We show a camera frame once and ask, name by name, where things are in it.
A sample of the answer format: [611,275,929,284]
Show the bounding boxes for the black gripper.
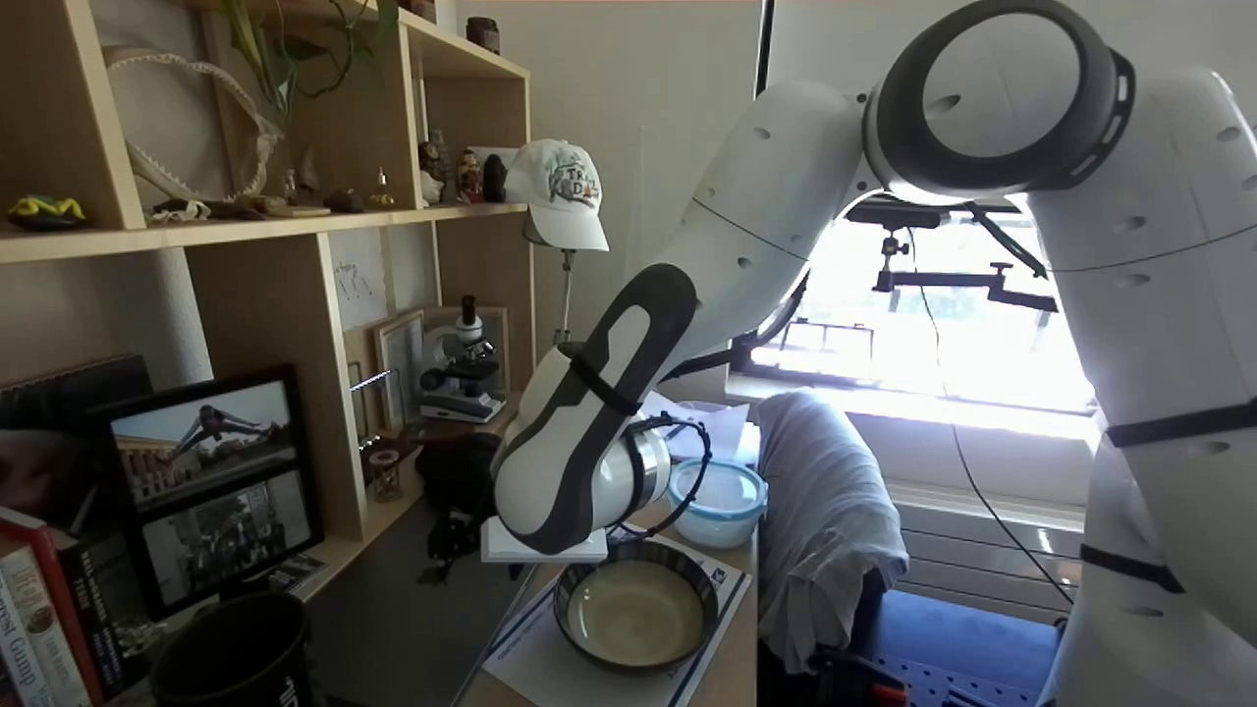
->
[417,504,496,588]

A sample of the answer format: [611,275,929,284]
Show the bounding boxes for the grey laptop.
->
[303,499,532,707]

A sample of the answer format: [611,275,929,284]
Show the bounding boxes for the dark rimmed ceramic bowl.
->
[552,537,722,674]

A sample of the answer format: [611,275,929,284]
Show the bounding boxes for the light blue bowl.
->
[666,454,773,553]

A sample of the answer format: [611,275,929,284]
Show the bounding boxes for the small dark pot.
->
[357,436,413,504]

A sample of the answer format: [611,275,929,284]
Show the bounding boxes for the white paper with blue print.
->
[480,517,757,707]

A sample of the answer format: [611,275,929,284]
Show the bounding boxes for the black and white microscope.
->
[417,289,510,424]

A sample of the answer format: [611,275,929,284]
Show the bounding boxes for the black mug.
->
[146,584,319,707]

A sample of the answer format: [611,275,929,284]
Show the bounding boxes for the light wooden shelf unit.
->
[0,0,541,625]

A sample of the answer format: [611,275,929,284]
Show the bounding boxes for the grey cloth over chair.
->
[751,389,917,680]

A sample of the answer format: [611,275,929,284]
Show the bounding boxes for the white baseball cap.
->
[498,138,613,259]

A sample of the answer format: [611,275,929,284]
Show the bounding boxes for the small pale figurine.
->
[417,138,455,208]

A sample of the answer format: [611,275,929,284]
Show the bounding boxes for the small brown figurine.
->
[451,147,488,208]

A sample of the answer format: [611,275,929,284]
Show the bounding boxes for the small dark figurine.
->
[480,149,514,208]

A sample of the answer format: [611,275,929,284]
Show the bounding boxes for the red book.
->
[0,504,112,707]

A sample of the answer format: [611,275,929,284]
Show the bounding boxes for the blue chair seat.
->
[858,584,1068,707]

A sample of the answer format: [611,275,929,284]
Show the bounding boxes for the green and black small object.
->
[6,189,96,234]

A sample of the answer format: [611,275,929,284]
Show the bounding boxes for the small dark jar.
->
[465,11,507,58]

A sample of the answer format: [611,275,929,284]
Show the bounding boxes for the green potted plant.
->
[214,0,403,132]

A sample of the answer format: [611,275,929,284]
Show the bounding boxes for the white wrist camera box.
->
[472,509,616,568]

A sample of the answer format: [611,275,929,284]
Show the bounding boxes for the black double photo frame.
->
[86,360,331,622]

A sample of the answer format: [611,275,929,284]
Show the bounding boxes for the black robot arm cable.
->
[613,413,718,543]

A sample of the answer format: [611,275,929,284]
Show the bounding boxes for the dark box behind frame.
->
[0,348,159,532]

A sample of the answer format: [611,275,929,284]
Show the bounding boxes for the white rope ring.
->
[97,34,286,216]

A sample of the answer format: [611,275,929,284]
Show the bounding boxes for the white wall radiator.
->
[884,478,1094,627]

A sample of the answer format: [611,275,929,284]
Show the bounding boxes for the thin black hanging cable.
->
[907,242,1080,609]

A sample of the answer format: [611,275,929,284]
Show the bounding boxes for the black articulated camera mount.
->
[870,223,1065,321]

